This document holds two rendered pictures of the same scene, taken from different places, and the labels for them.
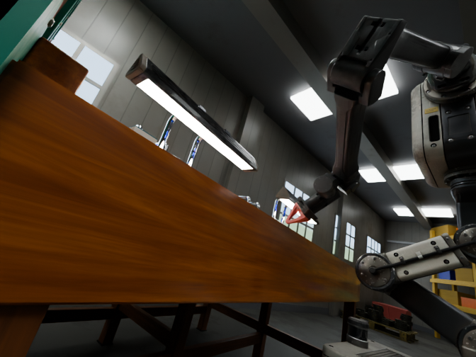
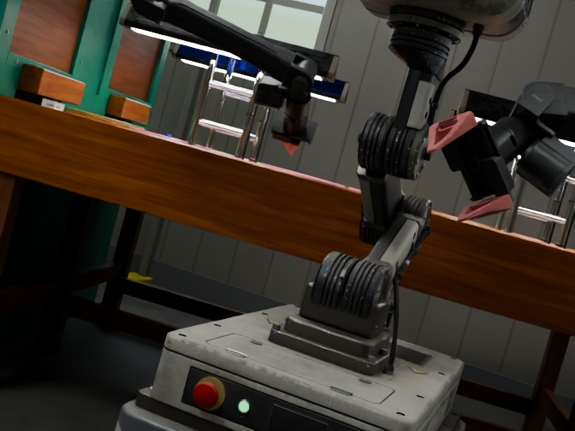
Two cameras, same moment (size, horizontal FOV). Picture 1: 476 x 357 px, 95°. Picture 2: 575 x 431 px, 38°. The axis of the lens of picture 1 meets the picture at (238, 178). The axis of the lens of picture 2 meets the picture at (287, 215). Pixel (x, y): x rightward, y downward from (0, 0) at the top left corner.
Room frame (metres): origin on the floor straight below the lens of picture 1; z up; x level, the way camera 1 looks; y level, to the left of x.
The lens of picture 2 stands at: (-0.35, -1.98, 0.79)
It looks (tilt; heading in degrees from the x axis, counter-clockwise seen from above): 3 degrees down; 56
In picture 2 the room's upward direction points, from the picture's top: 15 degrees clockwise
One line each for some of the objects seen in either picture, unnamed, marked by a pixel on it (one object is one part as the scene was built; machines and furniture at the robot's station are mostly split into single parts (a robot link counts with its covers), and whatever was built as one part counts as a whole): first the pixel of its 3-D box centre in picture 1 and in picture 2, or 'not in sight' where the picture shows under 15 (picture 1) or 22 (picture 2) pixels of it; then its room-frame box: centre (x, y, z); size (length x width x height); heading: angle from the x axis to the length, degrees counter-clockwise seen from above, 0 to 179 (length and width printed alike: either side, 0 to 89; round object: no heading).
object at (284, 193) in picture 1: (301, 207); (574, 130); (1.46, -0.48, 1.08); 0.62 x 0.08 x 0.07; 140
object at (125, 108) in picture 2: not in sight; (129, 109); (0.79, 0.91, 0.83); 0.30 x 0.06 x 0.07; 50
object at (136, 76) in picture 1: (210, 127); (229, 41); (0.72, 0.15, 1.08); 0.62 x 0.08 x 0.07; 140
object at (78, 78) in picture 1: (31, 98); (53, 85); (0.35, 0.39, 0.83); 0.30 x 0.06 x 0.07; 50
